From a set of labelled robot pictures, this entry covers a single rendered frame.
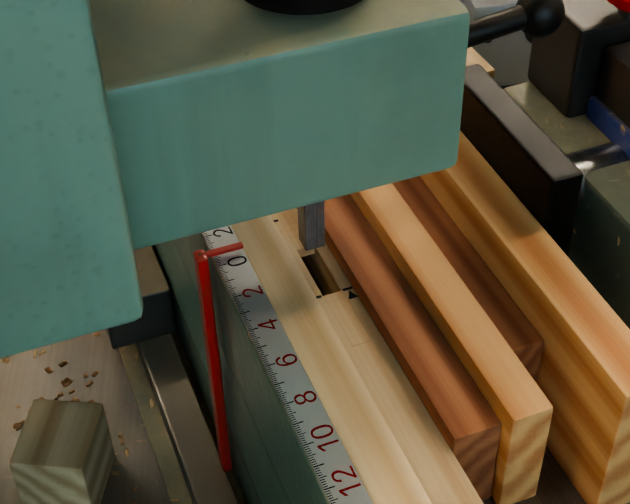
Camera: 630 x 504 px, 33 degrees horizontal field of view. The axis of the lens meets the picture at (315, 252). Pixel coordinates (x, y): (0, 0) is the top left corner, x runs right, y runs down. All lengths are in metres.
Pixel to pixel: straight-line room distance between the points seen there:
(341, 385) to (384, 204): 0.10
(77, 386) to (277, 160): 0.27
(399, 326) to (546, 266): 0.06
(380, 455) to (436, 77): 0.14
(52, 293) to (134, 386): 0.27
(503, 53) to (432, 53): 0.65
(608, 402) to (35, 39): 0.23
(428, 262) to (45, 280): 0.17
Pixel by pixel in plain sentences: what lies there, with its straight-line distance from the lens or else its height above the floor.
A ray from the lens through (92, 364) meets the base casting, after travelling 0.63.
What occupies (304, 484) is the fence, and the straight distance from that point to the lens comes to 0.39.
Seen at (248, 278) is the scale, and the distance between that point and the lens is 0.44.
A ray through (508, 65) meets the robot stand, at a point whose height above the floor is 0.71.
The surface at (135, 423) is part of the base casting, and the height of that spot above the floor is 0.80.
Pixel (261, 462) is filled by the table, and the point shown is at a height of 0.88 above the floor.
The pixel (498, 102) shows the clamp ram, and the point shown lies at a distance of 0.47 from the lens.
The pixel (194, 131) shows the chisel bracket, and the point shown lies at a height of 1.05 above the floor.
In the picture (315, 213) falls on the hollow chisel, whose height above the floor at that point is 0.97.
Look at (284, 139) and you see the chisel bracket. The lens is 0.38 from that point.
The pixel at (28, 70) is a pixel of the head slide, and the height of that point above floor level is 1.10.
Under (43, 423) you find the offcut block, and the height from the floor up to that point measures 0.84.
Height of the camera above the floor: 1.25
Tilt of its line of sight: 42 degrees down
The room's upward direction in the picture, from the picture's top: 1 degrees counter-clockwise
